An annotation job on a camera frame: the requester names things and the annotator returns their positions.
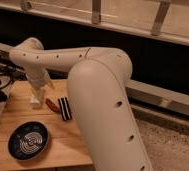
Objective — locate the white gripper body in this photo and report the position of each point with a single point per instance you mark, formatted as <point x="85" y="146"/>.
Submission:
<point x="38" y="83"/>

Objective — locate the white plastic bottle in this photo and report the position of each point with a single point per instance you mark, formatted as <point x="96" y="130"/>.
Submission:
<point x="36" y="100"/>

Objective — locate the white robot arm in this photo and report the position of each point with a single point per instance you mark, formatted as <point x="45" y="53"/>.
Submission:
<point x="96" y="86"/>

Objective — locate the dark ceramic bowl spiral pattern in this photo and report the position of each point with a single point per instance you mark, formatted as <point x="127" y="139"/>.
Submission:
<point x="28" y="140"/>

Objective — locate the red brown small object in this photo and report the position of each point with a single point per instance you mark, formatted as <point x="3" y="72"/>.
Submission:
<point x="52" y="106"/>

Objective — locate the black white striped block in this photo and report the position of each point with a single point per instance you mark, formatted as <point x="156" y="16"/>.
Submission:
<point x="65" y="109"/>

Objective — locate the wooden table board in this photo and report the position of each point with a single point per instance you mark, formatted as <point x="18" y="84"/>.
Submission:
<point x="65" y="145"/>

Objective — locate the metal window rail frame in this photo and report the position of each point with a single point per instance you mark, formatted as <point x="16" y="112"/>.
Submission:
<point x="165" y="20"/>

